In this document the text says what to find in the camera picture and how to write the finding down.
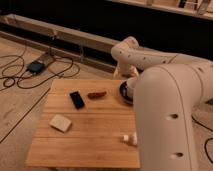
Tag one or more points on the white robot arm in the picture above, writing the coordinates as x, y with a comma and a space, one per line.
169, 87

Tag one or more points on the dark ceramic bowl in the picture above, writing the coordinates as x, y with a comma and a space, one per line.
123, 93

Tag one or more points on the brown sausage toy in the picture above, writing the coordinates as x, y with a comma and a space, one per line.
96, 95

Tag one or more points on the black rectangular phone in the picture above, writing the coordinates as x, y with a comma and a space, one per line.
77, 100

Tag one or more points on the wooden table board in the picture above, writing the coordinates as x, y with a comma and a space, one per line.
94, 138

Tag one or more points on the long wooden beam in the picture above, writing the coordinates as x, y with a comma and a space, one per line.
66, 35

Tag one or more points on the small white figurine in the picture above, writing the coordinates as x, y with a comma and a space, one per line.
130, 139

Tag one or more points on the white square block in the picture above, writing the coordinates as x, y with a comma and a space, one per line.
60, 122

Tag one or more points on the blue power adapter box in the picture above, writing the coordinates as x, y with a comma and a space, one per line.
35, 67

